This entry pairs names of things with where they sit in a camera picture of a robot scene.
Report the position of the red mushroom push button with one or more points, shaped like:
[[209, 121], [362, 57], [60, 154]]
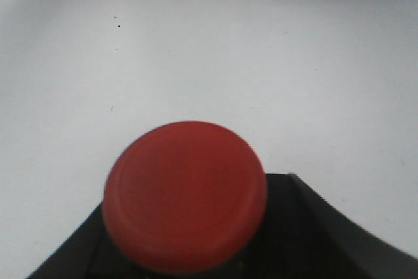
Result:
[[184, 198]]

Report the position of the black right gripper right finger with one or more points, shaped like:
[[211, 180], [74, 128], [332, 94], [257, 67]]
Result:
[[303, 236]]

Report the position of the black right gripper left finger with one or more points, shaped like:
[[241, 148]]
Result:
[[87, 253]]

